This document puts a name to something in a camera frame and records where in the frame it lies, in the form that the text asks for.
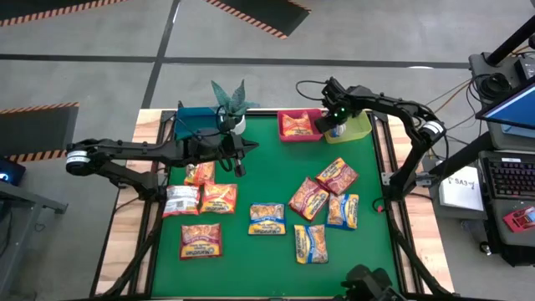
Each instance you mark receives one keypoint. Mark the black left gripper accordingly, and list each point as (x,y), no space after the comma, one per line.
(209,154)

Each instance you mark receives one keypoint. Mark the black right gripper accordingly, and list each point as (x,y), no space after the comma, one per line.
(344,102)

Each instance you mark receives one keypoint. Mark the blue Maruchan noodle packet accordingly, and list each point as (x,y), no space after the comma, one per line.
(311,243)
(267,218)
(343,211)
(338,131)

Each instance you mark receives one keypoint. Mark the orange Maruchan noodle packet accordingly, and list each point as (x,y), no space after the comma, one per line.
(218,198)
(200,173)
(297,124)

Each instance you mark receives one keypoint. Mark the red Maruchan noodle packet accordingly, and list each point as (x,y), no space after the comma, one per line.
(308,199)
(337,176)
(201,241)

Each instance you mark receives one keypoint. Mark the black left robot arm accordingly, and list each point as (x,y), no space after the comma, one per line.
(125,147)

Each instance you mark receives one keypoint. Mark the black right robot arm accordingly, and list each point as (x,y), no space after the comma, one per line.
(401,106)

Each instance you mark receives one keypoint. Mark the pink plastic bin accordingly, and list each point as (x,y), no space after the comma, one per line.
(299,139)

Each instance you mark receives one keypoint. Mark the yellow-green plastic bin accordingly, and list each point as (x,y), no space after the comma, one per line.
(359,129)

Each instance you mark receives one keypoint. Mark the artificial plant in white pot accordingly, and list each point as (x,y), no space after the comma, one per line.
(234,104)

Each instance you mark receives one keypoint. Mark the teal plastic bin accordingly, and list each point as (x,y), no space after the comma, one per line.
(205,117)

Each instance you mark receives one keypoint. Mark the white-backed noodle packet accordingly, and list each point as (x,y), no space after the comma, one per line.
(181,201)

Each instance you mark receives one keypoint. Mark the black hazard-striped floor mat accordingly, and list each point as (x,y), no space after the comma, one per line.
(42,6)
(33,129)
(267,12)

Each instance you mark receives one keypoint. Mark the black support bar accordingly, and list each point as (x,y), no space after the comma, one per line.
(464,156)

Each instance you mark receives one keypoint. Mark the white paper sheet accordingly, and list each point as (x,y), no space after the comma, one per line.
(460,192)

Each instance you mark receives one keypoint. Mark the grey equipment cart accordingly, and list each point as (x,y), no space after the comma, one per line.
(495,141)

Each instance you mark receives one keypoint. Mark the laptop with blue screen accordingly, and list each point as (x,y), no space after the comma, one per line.
(514,110)

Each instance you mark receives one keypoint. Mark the black backlit keyboard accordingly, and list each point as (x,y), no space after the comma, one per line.
(512,177)

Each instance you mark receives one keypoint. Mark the black power adapter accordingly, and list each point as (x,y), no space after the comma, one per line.
(524,67)

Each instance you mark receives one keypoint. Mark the red handheld device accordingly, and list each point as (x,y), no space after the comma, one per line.
(520,219)

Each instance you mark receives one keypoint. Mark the grey desk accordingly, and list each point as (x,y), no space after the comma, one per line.
(25,200)

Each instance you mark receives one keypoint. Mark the black device with blue light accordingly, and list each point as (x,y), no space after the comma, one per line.
(10,173)

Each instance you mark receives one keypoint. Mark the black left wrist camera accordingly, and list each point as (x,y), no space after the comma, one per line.
(211,136)

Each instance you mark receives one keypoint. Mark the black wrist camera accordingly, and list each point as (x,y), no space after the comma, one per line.
(211,136)
(328,88)

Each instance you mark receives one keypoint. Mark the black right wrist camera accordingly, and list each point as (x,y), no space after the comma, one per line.
(328,88)

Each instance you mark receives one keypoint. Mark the silver metal bracket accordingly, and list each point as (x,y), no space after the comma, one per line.
(423,180)
(386,178)

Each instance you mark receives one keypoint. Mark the black camera mast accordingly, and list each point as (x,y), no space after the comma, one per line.
(512,42)

